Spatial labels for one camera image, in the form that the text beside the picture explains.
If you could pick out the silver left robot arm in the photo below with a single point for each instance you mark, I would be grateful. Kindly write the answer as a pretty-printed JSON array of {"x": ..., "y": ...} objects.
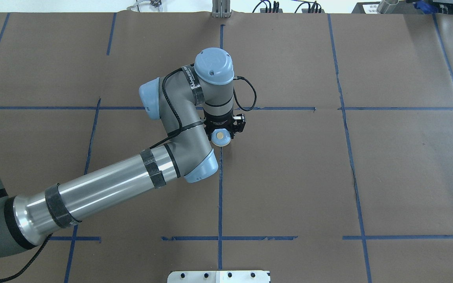
[{"x": 194, "y": 104}]

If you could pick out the silver metal cup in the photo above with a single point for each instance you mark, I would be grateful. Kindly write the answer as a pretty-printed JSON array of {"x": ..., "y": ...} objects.
[{"x": 386, "y": 6}]

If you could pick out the white camera mast with base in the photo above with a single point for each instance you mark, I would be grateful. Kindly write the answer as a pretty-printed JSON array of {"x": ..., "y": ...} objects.
[{"x": 220, "y": 276}]

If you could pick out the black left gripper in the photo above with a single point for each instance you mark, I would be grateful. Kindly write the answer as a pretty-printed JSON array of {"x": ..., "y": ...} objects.
[{"x": 217, "y": 122}]

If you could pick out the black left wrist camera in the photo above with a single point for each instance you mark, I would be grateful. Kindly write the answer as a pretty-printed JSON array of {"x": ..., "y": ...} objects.
[{"x": 240, "y": 122}]

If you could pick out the aluminium frame post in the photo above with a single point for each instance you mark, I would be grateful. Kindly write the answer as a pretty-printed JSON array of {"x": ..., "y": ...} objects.
[{"x": 221, "y": 9}]

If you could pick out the blue and white bell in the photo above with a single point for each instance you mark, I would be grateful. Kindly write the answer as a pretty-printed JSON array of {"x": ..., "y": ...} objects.
[{"x": 221, "y": 137}]

